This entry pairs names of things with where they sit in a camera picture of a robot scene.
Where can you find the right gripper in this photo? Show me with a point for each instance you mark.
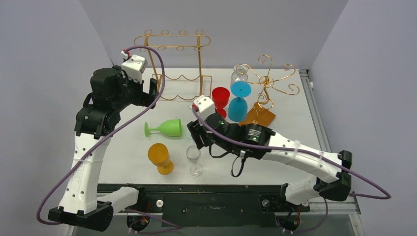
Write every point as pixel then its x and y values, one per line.
pixel 196 134

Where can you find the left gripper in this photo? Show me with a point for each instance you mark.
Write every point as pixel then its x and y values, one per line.
pixel 144 99

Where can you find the green plastic goblet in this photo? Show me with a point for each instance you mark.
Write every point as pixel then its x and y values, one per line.
pixel 171 128

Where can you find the small clear front wine glass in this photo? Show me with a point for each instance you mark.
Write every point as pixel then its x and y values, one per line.
pixel 193 155

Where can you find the blue plastic goblet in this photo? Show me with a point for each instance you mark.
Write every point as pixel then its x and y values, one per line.
pixel 238 107

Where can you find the gold hook rack wooden base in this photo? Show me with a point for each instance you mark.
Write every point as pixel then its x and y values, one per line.
pixel 261 112

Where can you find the clear patterned wine glass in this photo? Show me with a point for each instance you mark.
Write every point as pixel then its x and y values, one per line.
pixel 239 74

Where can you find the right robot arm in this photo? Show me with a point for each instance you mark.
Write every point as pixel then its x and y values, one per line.
pixel 329 171

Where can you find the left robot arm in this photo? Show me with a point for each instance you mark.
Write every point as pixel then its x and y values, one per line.
pixel 96 122

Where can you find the red plastic goblet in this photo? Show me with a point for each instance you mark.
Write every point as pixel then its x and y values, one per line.
pixel 220 97

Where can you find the orange plastic goblet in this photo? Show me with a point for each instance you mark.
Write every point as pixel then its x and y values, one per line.
pixel 159 156

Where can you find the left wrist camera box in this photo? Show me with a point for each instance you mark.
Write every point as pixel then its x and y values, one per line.
pixel 133 66

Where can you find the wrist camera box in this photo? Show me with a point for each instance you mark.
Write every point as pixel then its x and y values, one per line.
pixel 204 106
pixel 133 66

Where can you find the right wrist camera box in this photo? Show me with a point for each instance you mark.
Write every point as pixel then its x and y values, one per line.
pixel 204 106

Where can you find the tall gold wire glass rack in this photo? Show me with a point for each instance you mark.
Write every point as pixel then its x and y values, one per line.
pixel 201 41

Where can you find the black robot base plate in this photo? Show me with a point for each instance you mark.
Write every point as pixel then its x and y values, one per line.
pixel 218 205

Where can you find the aluminium table frame rail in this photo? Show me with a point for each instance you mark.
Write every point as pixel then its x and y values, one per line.
pixel 350 205

